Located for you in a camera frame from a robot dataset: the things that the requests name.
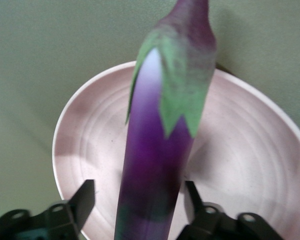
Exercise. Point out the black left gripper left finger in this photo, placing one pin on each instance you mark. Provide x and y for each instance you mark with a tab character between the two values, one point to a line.
62	217

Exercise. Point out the long purple eggplant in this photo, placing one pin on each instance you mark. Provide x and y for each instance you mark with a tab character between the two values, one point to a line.
152	162

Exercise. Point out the pink round plate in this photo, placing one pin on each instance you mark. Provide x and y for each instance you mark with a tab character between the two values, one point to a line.
240	150

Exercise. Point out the brown table cover mat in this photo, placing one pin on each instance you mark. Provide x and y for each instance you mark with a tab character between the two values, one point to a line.
27	75

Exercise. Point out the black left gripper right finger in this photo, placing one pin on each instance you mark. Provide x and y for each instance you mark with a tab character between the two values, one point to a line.
210	222

